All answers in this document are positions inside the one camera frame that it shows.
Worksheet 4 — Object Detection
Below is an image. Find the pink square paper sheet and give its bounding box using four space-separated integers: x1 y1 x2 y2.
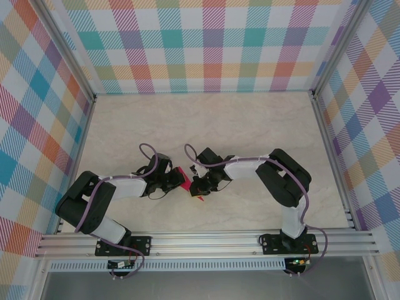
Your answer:
173 167 206 203

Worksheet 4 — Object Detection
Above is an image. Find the grey metal panel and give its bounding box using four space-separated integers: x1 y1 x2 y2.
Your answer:
39 270 376 300

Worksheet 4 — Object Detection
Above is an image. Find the aluminium mounting rail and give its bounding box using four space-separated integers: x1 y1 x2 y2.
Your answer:
34 230 381 259

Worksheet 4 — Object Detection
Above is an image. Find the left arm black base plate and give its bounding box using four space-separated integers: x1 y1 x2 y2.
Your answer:
94 236 153 258

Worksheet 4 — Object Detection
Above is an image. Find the perforated metal cable tray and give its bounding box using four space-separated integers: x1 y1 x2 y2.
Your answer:
48 257 287 272

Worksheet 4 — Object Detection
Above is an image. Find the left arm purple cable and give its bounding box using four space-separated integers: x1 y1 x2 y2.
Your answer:
74 142 169 281

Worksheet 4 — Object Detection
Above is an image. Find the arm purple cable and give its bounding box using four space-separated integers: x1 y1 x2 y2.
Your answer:
74 142 169 281
183 143 329 278

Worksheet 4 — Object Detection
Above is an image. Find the aluminium side rail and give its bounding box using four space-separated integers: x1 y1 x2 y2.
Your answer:
53 96 98 235
311 90 359 232

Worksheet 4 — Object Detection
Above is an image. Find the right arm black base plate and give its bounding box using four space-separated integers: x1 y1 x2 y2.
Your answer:
260 234 319 256

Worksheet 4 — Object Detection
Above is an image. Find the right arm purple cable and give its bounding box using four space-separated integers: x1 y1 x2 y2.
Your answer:
183 143 329 278

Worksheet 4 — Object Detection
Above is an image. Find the aluminium frame post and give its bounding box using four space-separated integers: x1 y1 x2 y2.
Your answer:
309 0 378 99
32 0 97 103

